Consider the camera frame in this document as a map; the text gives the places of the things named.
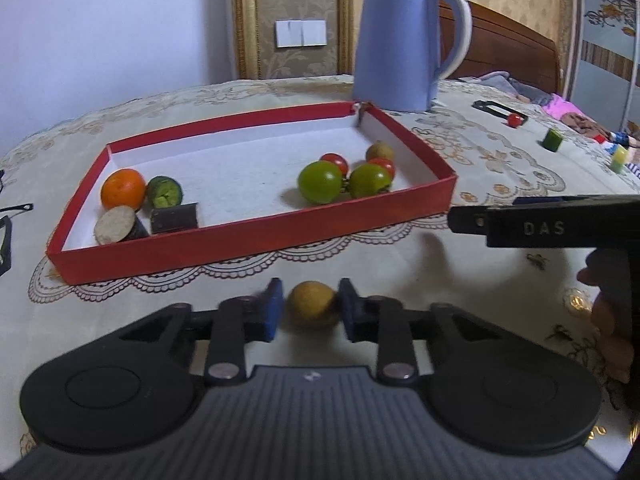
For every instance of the wardrobe door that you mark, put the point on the wardrobe door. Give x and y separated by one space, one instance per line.
603 75

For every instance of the red shallow cardboard box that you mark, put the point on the red shallow cardboard box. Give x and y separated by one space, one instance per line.
239 172

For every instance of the black rectangular frame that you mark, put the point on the black rectangular frame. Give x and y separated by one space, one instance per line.
5 245

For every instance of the white wall switch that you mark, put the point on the white wall switch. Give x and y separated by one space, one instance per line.
300 33

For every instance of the red cherry tomato by frame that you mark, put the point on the red cherry tomato by frame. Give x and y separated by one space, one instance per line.
514 120

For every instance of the person's right hand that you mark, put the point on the person's right hand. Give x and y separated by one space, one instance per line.
608 270

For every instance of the dark sugarcane piece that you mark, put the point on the dark sugarcane piece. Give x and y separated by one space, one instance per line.
174 219
118 225

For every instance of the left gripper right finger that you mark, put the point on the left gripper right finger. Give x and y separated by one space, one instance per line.
381 320

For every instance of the green cucumber chunk right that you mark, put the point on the green cucumber chunk right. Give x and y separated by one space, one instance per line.
552 140

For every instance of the yellow green cucumber piece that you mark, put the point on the yellow green cucumber piece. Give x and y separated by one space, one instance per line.
618 159

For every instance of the dark sugarcane piece in box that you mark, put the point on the dark sugarcane piece in box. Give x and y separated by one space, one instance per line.
118 225

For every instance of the orange mandarin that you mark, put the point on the orange mandarin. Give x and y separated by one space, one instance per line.
124 187

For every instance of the longan in box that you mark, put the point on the longan in box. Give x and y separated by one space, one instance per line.
379 149

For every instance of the gold wall panel frame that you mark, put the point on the gold wall panel frame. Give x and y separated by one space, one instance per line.
254 43

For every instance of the red cherry tomato in box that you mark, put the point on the red cherry tomato in box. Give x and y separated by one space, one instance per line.
384 163

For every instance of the small black frame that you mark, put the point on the small black frame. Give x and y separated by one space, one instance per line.
498 110

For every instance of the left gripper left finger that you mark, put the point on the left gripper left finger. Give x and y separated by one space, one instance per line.
237 322

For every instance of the brown longan fruit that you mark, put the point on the brown longan fruit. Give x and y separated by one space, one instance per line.
311 305

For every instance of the red cherry tomato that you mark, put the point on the red cherry tomato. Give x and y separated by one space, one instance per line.
338 161
384 163
514 120

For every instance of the green tomato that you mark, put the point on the green tomato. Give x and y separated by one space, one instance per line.
368 180
320 182

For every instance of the black eyeglasses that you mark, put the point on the black eyeglasses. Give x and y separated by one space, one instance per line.
18 208

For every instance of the blue electric kettle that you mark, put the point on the blue electric kettle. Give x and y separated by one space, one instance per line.
397 63

